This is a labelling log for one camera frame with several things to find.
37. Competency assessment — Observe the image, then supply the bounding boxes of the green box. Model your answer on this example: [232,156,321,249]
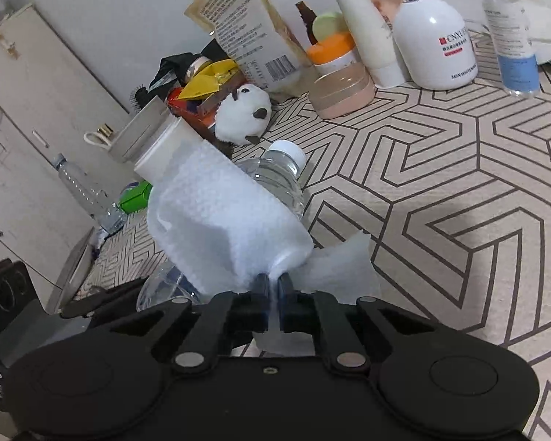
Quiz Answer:
[118,181,153,214]

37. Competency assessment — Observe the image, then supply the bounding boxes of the beige mug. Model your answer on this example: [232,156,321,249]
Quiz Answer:
[83,96,168,164]

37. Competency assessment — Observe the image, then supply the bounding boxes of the black hair brush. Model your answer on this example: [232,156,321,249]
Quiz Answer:
[129,83,154,111]

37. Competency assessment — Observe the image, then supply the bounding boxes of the beige printed pouch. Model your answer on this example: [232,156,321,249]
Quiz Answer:
[185,0,313,93]

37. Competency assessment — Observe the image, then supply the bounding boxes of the white pump lotion bottle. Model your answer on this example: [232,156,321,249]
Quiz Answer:
[392,0,478,90]

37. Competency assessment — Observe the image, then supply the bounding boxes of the clear spray bottle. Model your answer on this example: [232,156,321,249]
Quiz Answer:
[473,0,540,98]

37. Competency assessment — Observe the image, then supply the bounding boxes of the white cosmetic tube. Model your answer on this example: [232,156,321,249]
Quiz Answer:
[319,0,411,89]

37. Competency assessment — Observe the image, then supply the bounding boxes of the white bowl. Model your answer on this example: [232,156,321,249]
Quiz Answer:
[526,0,551,65]

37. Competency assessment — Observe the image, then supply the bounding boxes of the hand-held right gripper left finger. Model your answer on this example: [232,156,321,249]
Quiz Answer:
[89,273,271,375]

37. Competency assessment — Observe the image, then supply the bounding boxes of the orange lid jar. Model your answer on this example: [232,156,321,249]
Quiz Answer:
[307,32,356,76]

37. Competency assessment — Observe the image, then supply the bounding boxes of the pale green round lid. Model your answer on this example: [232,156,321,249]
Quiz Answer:
[312,11,347,42]

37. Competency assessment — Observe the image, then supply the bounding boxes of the plush panda toy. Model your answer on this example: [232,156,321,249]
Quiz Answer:
[215,83,273,144]

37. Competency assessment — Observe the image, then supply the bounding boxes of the red box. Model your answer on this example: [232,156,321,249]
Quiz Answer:
[168,80,240,132]

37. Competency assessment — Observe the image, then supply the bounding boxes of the black cloth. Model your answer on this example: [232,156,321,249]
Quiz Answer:
[149,39,221,90]

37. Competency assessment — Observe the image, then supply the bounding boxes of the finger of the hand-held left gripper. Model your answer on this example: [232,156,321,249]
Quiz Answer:
[60,278,148,320]

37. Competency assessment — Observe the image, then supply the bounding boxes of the cream cabinet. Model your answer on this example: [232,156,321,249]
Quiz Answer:
[0,2,134,276]

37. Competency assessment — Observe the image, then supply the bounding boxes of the pink compact case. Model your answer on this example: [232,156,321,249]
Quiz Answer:
[310,63,376,119]

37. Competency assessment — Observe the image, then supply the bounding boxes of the white wipe cloth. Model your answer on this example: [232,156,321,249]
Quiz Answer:
[147,140,382,359]

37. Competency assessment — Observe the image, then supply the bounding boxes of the gold tape roll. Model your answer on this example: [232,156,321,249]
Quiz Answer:
[187,55,212,79]

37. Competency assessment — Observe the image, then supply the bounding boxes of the geometric patterned tablecloth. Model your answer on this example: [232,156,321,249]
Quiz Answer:
[73,23,551,441]

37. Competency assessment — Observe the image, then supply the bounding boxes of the blue label water bottle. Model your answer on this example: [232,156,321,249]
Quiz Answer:
[135,140,307,313]

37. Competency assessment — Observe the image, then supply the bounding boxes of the cream white cup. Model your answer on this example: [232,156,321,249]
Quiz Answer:
[133,117,198,182]

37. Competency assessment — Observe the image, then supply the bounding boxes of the grey laptop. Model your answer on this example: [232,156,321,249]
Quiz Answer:
[46,227,95,313]

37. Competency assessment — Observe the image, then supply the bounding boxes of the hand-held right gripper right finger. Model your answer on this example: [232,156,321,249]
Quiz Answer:
[278,273,446,373]

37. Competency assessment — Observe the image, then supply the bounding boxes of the yellow snack packet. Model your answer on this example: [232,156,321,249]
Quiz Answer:
[179,60,240,100]

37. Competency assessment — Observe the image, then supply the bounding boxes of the small empty clear bottle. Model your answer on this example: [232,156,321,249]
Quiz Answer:
[51,153,127,235]

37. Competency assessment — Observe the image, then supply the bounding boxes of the small brown bottle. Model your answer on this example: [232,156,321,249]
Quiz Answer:
[295,1,320,47]

